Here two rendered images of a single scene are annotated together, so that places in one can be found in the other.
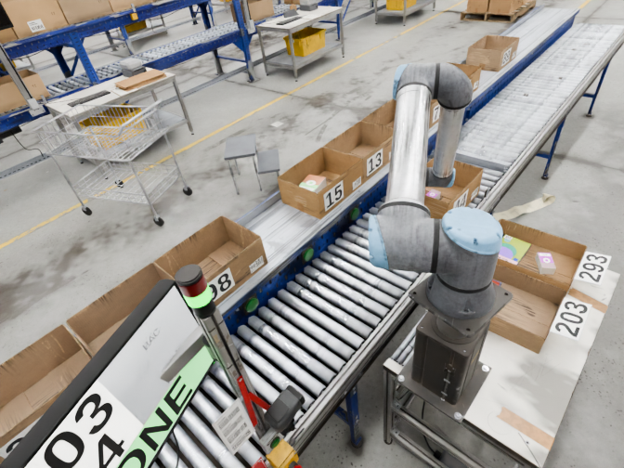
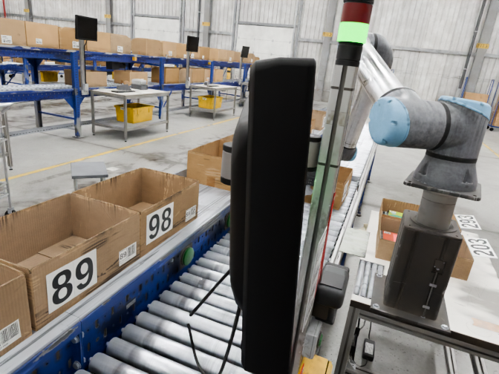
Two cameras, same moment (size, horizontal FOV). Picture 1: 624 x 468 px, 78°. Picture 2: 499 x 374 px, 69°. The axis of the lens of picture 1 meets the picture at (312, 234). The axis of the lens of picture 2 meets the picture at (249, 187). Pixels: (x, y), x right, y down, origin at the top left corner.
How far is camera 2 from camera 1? 0.93 m
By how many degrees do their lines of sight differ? 32
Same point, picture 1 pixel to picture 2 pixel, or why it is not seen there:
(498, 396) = (462, 311)
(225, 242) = (137, 202)
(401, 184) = (392, 82)
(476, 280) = (476, 148)
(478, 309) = (474, 181)
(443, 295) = (445, 171)
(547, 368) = (480, 289)
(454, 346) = (446, 234)
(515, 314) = not seen: hidden behind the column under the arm
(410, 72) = not seen: hidden behind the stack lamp
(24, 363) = not seen: outside the picture
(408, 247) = (426, 113)
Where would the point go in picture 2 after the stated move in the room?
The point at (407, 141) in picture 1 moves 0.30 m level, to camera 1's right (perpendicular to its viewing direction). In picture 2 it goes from (379, 63) to (435, 70)
